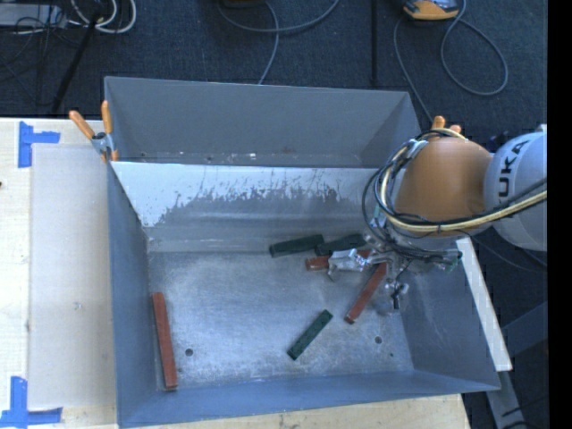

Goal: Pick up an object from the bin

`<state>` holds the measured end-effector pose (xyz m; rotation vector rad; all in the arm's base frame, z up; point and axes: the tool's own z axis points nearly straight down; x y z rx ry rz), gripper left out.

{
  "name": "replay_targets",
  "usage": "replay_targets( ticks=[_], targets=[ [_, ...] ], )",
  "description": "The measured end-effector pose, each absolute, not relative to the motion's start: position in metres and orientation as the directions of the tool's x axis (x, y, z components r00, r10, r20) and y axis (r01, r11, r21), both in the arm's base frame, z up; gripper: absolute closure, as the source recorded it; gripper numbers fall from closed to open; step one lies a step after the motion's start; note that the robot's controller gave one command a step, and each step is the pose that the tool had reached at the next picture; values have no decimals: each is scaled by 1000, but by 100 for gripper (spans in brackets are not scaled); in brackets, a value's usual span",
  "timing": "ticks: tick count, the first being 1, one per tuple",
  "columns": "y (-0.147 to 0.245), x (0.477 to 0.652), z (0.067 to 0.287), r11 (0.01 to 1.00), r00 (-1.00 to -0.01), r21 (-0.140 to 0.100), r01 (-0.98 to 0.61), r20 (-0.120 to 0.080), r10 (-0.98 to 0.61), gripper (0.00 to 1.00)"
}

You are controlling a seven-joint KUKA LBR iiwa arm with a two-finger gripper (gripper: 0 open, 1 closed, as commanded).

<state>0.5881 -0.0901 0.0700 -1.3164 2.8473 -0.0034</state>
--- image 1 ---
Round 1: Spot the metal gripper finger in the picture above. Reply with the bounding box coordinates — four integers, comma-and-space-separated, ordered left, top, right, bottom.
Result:
327, 260, 369, 282
329, 248, 373, 264

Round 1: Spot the dark green flat block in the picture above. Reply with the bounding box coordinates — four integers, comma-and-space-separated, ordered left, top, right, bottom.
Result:
268, 233, 326, 259
314, 232, 368, 257
286, 308, 334, 362

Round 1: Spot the red-brown flat block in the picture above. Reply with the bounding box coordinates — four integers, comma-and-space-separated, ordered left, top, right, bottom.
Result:
305, 249, 373, 273
343, 261, 389, 325
150, 290, 180, 391

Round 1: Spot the grey metal bin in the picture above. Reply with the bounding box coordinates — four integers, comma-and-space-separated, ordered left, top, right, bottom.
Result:
103, 76, 502, 429

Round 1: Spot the black cylinder on white bracket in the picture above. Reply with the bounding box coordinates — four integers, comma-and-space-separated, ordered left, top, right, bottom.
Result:
387, 278, 410, 311

